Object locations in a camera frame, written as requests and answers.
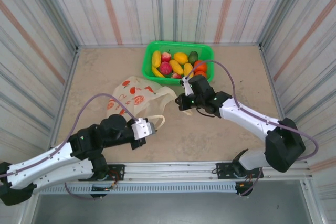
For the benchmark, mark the green fake avocado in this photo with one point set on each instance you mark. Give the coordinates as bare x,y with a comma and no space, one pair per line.
193,57

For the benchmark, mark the green plastic basket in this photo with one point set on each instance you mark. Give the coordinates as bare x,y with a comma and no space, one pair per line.
147,58

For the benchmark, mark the aluminium mounting rail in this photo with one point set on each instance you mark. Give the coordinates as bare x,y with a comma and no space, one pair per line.
170,169

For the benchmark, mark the fake orange fruit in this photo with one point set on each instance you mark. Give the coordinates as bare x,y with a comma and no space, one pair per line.
201,74
200,66

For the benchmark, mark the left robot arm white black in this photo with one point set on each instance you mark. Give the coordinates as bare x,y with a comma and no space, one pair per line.
39,171

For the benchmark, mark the plastic bag with orange print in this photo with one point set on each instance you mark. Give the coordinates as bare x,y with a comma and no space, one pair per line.
157,95

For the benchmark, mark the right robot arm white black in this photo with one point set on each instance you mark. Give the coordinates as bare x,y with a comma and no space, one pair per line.
244,119

